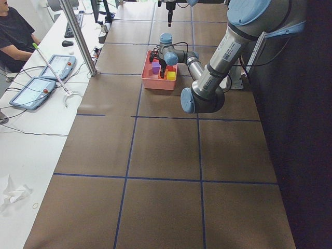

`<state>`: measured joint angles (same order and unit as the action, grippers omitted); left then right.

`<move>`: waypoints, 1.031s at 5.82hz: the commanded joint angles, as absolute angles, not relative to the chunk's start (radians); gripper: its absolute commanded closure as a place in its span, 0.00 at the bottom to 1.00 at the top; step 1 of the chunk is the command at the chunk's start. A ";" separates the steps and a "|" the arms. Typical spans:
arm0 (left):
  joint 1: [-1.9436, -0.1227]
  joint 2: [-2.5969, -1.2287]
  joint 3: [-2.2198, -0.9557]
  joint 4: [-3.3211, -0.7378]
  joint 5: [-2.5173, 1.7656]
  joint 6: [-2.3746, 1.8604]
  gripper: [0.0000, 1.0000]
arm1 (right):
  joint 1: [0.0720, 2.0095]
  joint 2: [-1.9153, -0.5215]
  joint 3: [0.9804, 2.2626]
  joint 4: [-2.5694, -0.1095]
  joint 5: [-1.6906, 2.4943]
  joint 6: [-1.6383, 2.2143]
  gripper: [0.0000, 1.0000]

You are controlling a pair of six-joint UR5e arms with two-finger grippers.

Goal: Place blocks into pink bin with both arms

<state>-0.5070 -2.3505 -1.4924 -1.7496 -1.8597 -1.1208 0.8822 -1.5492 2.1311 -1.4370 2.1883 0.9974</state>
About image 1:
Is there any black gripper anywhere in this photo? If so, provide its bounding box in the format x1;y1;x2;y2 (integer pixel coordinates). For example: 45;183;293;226
159;61;167;79
166;2;175;27

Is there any purple foam block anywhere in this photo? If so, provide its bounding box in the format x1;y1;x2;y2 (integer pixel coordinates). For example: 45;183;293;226
151;62;160;74

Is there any yellow foam block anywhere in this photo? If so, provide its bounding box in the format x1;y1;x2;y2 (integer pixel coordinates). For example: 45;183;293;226
167;71;176;81

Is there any orange foam block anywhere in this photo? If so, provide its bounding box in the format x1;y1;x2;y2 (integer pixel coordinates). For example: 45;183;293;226
147;69;159;79

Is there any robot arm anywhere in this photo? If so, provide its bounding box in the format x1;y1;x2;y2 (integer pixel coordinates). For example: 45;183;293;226
156;1;308;114
157;0;199;27

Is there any pink plastic bin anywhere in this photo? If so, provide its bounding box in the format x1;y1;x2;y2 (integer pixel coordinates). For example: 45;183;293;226
141;50;177;91

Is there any white reacher grabber stick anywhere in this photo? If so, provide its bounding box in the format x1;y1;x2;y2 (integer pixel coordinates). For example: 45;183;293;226
33;43;82;108

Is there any far teach pendant tablet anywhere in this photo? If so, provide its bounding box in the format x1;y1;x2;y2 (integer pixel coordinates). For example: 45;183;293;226
39;54;76;81

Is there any teach pendant tablet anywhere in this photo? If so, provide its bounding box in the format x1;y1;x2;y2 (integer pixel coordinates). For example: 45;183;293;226
9;77;56;110
39;54;76;81

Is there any black computer mouse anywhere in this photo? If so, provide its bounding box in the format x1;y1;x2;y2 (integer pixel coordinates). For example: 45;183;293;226
62;40;74;47

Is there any black keyboard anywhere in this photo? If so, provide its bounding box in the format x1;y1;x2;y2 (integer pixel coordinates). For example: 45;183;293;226
64;13;84;39

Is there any near teach pendant tablet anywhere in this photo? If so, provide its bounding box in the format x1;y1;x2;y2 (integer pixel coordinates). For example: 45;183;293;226
9;77;56;110

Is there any person in black shirt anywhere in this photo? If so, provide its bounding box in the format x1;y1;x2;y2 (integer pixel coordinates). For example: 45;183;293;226
1;1;40;73

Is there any crumpled white tissue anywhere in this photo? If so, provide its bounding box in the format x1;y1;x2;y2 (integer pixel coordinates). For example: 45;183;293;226
1;175;33;212

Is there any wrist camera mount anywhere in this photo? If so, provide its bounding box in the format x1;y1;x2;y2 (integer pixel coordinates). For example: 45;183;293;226
149;48;159;63

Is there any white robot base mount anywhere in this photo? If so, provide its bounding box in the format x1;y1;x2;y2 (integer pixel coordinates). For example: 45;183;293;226
220;32;267;92

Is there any aluminium frame post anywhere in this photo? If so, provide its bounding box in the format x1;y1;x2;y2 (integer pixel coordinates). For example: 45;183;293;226
59;0;97;77

